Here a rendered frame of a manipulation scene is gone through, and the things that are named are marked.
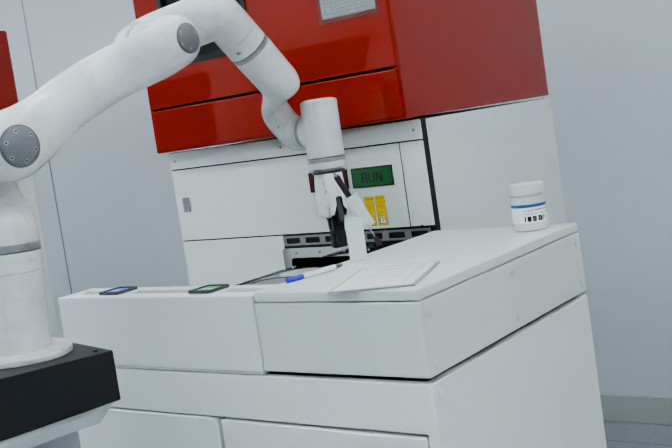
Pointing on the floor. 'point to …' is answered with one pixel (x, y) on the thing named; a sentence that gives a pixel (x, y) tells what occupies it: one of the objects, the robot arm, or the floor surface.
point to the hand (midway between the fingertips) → (338, 238)
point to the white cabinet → (378, 401)
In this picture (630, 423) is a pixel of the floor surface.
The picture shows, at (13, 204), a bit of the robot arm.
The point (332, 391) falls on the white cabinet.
